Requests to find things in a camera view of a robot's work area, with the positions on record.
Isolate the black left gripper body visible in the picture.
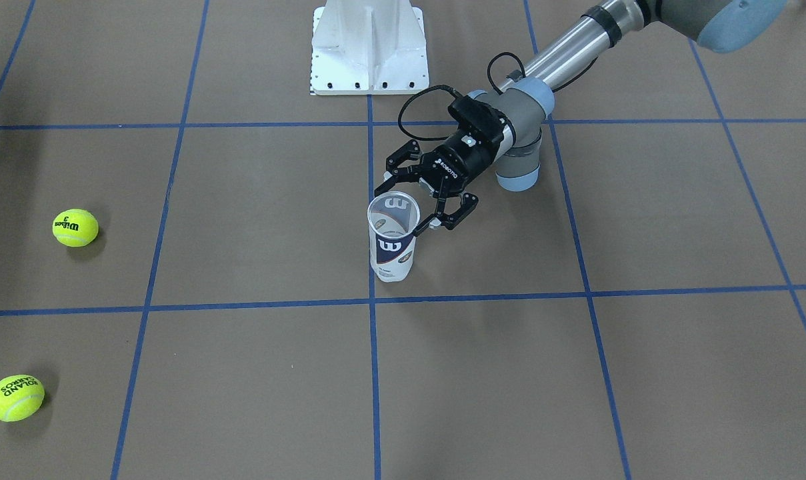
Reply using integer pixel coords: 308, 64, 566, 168
424, 131, 501, 195

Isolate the clear Wilson tennis ball can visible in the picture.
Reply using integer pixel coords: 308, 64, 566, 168
366, 191, 421, 283

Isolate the Wilson 3 tennis ball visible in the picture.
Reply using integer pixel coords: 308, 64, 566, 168
51, 209, 100, 248

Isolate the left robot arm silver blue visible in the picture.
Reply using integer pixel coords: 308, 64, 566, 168
373, 1, 786, 236

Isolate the Roland Garros tennis ball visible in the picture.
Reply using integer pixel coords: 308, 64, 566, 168
0, 375, 45, 422

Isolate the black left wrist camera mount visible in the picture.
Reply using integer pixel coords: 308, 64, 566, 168
447, 95, 507, 143

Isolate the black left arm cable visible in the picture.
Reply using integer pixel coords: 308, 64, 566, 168
397, 52, 530, 143

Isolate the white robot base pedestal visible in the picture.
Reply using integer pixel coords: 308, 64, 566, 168
309, 1, 430, 95

